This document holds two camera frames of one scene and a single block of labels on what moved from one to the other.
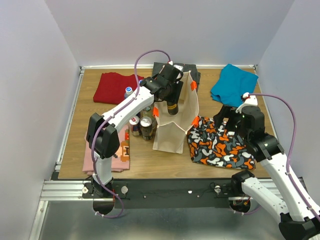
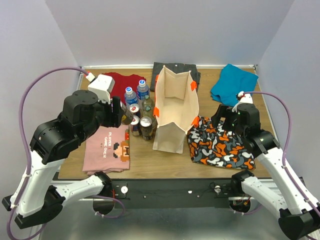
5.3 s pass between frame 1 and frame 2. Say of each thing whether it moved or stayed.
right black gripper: stayed
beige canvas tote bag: stayed
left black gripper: moved
